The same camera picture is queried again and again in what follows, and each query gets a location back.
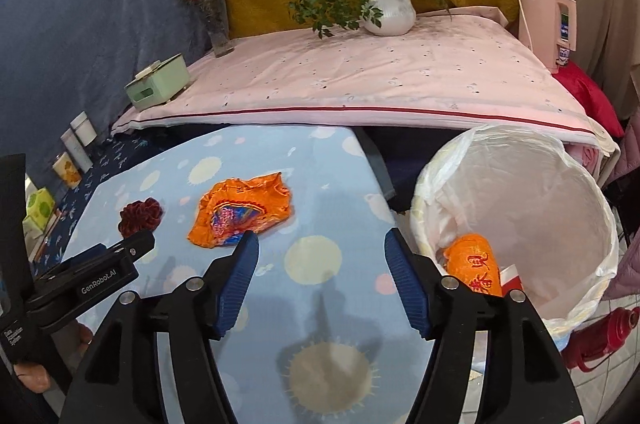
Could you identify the white cosmetic bottle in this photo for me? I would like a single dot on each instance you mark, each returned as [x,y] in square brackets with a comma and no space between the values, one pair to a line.
[76,150]

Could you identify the light blue dotted tablecloth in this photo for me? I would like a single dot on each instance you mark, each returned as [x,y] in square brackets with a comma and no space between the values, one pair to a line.
[322,336]

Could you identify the blue blanket backdrop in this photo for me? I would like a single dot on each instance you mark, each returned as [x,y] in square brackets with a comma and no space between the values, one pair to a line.
[61,58]

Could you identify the dark red scrunchie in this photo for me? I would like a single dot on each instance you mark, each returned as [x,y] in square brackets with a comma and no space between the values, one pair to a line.
[140,215]

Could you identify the pink electric kettle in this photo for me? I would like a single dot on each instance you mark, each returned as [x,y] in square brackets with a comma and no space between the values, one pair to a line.
[549,29]

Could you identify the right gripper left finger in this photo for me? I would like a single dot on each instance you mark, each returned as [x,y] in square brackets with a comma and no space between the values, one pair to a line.
[226,281]

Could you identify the white cosmetic tube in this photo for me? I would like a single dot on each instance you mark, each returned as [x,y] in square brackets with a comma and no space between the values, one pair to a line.
[83,129]

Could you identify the mauve puffer jacket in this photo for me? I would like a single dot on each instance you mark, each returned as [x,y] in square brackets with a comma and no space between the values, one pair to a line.
[622,192]

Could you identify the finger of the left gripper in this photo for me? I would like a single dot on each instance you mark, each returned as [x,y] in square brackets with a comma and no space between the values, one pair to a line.
[118,259]

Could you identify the white lined trash bin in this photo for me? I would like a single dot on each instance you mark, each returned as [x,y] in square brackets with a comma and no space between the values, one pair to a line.
[540,210]

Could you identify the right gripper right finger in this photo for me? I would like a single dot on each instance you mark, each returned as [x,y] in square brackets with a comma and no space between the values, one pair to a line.
[416,279]

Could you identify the orange foil snack wrapper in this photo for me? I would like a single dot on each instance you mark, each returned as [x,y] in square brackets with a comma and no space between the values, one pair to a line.
[234,206]

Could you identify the red cushion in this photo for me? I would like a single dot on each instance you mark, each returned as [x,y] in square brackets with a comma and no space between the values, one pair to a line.
[596,104]

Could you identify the left human hand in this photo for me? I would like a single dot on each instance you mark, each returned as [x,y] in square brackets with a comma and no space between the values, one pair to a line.
[70,344]

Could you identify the green tissue box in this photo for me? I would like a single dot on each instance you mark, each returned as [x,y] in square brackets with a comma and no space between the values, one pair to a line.
[158,83]

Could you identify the red thermos flask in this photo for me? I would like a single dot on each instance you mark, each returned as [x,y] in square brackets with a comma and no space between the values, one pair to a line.
[588,348]

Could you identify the glass vase with flowers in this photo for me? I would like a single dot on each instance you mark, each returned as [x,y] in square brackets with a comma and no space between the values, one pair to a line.
[214,16]

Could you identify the orange patterned cup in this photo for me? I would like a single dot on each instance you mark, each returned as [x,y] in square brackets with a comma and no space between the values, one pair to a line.
[66,169]

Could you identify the green dotted box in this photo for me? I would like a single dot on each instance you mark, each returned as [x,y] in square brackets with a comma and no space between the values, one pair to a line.
[40,206]

